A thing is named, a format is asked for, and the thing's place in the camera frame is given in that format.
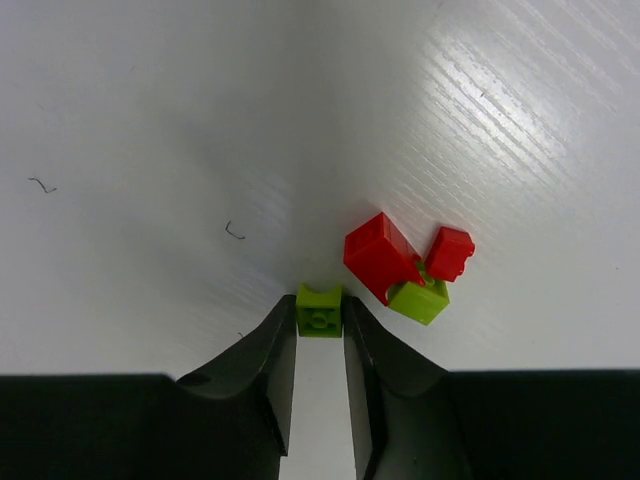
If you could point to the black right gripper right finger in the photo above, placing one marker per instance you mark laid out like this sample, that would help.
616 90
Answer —
412 419

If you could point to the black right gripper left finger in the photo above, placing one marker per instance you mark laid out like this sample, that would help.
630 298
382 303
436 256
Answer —
228 419

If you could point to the small lime lego brick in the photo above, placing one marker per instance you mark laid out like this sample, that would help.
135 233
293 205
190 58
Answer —
421 303
318 314

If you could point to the small red sloped lego brick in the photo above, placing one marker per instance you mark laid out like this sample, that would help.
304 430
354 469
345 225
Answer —
381 257

